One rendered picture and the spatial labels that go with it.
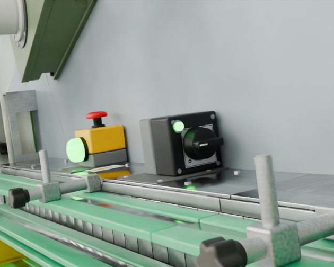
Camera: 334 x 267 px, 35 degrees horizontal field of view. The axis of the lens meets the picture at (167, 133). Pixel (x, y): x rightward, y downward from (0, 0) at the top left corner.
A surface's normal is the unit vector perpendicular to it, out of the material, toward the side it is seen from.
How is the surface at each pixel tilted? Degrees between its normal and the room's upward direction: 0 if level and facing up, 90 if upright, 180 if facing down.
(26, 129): 90
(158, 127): 0
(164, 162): 0
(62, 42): 90
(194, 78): 0
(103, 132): 90
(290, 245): 90
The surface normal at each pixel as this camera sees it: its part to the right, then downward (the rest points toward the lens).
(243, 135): -0.84, 0.14
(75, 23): 0.33, 0.89
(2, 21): 0.46, 0.55
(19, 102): 0.52, -0.02
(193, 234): -0.13, -0.99
